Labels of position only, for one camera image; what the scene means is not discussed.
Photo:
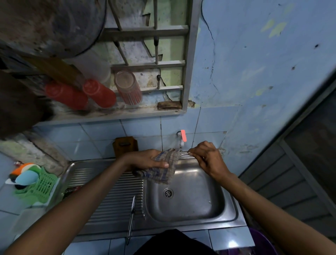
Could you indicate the grey slatted wooden door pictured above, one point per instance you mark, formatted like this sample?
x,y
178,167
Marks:
x,y
283,199

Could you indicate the orange plastic utensil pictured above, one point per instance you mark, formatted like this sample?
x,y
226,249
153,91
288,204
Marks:
x,y
22,168

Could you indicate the red plastic cup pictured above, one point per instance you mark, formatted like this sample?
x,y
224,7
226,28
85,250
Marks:
x,y
65,96
99,94

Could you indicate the person's left hand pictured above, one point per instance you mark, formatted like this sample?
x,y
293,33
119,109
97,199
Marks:
x,y
141,160

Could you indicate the person's right forearm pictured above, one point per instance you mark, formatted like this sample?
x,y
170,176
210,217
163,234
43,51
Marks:
x,y
283,218

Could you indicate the steel kitchen knife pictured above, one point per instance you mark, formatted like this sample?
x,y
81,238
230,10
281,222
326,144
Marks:
x,y
185,153

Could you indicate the red striped drinking glass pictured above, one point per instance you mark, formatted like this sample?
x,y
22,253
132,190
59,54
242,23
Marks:
x,y
128,89

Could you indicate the stainless steel sink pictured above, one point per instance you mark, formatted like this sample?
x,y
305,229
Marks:
x,y
189,202

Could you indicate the wooden scrub brush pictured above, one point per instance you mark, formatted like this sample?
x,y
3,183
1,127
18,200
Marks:
x,y
169,105

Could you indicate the checked dishcloth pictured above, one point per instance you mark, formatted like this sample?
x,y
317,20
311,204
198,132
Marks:
x,y
165,170

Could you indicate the knives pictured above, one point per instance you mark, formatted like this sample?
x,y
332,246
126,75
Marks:
x,y
130,220

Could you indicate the yellow plastic cup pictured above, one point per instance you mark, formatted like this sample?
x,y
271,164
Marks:
x,y
52,69

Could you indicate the person's left forearm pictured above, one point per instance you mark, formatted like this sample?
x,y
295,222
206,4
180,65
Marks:
x,y
65,210

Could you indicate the purple plastic basket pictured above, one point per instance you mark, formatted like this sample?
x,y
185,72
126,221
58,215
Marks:
x,y
262,245

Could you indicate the large dark brown wok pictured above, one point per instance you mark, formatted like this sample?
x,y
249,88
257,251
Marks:
x,y
19,105

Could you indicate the person's right hand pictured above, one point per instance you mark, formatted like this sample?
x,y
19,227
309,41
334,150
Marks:
x,y
210,161

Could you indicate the green plastic basket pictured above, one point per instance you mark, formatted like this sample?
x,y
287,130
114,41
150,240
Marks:
x,y
42,187

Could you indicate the person's black clothing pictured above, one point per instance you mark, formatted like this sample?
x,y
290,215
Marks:
x,y
173,244

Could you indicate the light blue plastic scoop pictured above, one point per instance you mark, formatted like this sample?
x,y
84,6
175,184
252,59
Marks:
x,y
26,178

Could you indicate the dark round hanging pan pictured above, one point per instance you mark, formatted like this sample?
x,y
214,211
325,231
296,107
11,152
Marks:
x,y
50,26

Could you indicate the red black sachet pack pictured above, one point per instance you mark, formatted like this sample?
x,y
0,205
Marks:
x,y
71,189

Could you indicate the white plastic cup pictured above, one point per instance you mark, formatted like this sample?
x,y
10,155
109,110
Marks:
x,y
90,65

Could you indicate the clear plastic container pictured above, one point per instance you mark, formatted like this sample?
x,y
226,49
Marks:
x,y
27,220

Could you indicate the small wooden cutting board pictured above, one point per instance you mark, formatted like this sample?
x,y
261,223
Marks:
x,y
124,145

